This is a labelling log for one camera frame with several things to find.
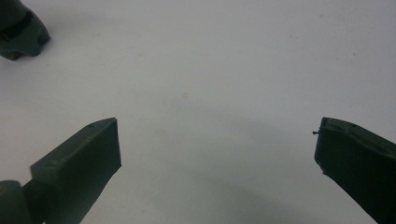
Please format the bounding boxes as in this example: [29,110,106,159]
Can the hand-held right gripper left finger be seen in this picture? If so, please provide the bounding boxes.
[21,117,122,224]

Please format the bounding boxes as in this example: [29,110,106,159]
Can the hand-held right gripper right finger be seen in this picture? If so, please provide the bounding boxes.
[312,117,396,224]

